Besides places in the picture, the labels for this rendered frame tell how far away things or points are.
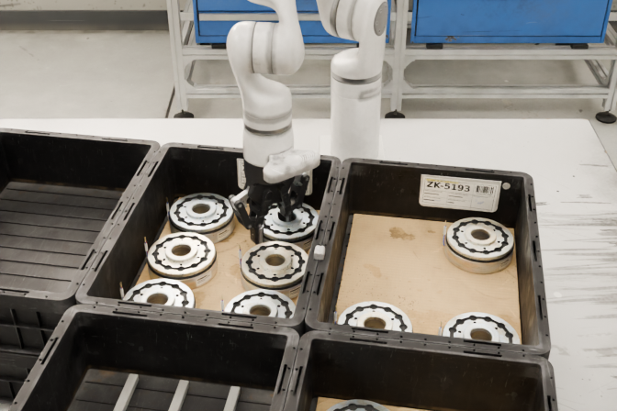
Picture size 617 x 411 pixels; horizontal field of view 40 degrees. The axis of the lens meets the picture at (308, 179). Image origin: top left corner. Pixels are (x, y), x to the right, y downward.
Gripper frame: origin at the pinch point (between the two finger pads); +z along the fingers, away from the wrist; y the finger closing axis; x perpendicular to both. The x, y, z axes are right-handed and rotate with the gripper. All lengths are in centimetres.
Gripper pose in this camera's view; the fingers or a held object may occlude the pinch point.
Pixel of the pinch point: (271, 229)
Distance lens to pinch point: 133.5
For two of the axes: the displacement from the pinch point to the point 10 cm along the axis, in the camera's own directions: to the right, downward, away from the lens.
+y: -8.1, 3.2, -4.9
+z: 0.0, 8.3, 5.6
